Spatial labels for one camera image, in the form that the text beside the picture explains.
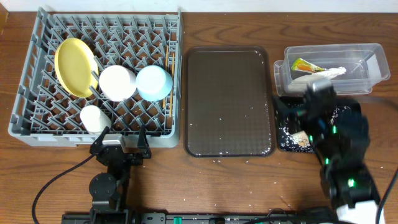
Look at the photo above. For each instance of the white paper cup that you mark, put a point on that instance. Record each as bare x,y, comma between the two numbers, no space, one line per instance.
94,120

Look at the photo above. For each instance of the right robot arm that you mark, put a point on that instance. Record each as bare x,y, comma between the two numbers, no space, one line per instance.
339,135

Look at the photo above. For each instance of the green orange snack wrapper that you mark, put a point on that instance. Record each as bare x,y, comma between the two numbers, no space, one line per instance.
302,65

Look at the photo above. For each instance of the yellow round plate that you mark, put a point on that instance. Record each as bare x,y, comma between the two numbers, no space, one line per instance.
74,64

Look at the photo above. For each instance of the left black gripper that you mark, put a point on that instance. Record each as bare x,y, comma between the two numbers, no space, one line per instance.
125,154

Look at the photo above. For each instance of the pink white bowl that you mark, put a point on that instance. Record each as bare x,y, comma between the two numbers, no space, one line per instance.
117,83

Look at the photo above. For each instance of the clear plastic bin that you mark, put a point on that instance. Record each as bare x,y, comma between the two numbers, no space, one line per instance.
361,61

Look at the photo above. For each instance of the white paper napkin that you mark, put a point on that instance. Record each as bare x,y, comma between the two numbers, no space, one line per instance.
323,76

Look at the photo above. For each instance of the black rectangular waste tray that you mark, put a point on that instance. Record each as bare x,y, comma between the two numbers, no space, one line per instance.
344,104

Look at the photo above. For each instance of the light blue bowl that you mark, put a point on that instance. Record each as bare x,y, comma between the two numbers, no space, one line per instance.
153,83

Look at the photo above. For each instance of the dark brown serving tray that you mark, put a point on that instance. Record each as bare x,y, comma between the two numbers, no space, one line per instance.
228,103

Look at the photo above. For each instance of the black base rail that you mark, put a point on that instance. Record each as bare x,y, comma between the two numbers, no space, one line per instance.
134,217

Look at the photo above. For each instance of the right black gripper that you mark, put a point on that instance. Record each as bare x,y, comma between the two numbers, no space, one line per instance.
283,108

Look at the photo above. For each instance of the rice and food scraps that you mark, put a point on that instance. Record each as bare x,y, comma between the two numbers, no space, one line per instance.
297,142

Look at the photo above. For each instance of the grey plastic dish rack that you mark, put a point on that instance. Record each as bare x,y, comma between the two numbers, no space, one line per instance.
45,114

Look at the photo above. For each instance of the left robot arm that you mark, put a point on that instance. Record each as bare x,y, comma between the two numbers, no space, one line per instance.
109,189

